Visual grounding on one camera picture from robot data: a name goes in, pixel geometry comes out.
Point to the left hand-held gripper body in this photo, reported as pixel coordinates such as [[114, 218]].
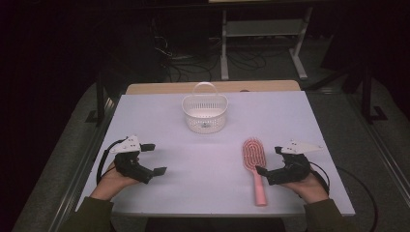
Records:
[[129, 164]]

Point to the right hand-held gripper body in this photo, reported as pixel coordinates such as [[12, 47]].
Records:
[[295, 169]]

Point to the pink hairbrush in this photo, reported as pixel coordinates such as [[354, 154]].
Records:
[[254, 154]]

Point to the white plastic basket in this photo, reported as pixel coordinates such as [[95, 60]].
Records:
[[204, 124]]

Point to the person's right hand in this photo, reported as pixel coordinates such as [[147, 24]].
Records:
[[311, 190]]

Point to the person's left hand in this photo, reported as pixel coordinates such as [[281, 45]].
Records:
[[111, 185]]

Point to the black metal stand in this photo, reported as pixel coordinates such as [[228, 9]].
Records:
[[100, 96], [366, 96]]

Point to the metal floor rail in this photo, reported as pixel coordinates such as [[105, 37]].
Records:
[[80, 174], [380, 145]]

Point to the white metal desk frame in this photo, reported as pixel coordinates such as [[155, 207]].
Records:
[[264, 28]]

